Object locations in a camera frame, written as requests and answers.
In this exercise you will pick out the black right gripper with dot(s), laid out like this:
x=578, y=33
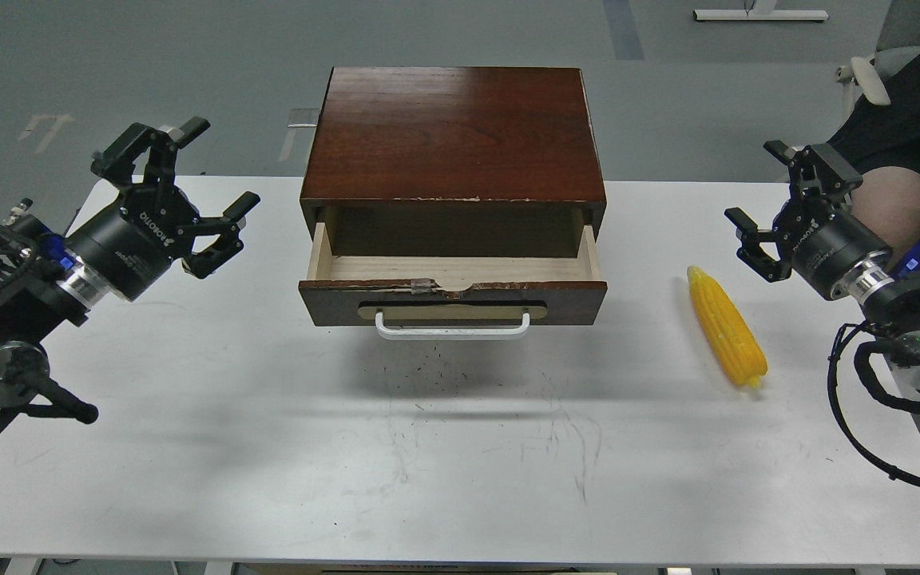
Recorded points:
x=827, y=246

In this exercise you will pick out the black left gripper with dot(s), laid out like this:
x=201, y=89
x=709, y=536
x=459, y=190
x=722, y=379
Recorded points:
x=130, y=239

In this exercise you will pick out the yellow corn cob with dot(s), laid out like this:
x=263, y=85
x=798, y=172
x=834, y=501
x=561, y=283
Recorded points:
x=727, y=333

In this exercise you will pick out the wooden drawer with white handle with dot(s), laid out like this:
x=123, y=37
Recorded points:
x=455, y=293

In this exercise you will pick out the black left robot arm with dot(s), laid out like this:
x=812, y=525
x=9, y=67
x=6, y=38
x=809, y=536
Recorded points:
x=47, y=279

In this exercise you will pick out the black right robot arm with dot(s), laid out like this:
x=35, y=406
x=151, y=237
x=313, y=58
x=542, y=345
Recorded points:
x=891, y=306

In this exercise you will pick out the dark wooden drawer cabinet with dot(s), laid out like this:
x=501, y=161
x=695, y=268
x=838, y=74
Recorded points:
x=474, y=161

